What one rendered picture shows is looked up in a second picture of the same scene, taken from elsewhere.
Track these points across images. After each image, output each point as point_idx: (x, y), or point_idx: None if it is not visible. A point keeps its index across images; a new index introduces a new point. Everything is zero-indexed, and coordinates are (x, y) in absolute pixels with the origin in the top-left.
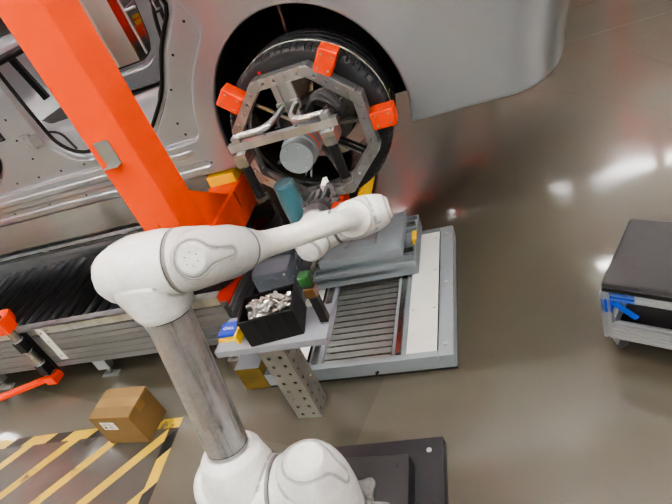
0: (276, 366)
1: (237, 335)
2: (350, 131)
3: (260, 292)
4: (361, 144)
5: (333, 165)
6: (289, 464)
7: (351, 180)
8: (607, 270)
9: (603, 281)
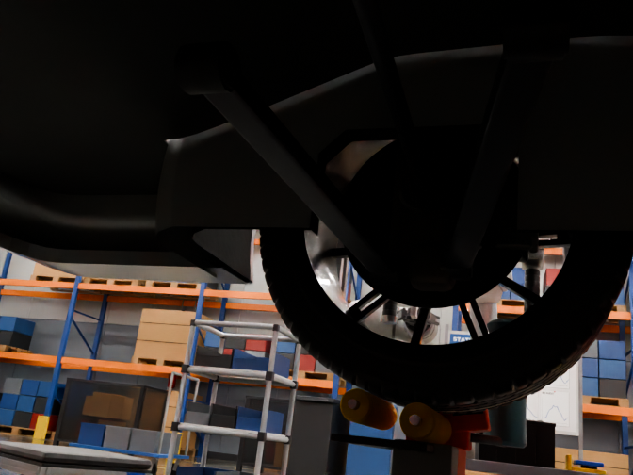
0: None
1: (565, 457)
2: (373, 286)
3: (528, 420)
4: (355, 303)
5: (423, 335)
6: None
7: (381, 322)
8: (135, 459)
9: (149, 460)
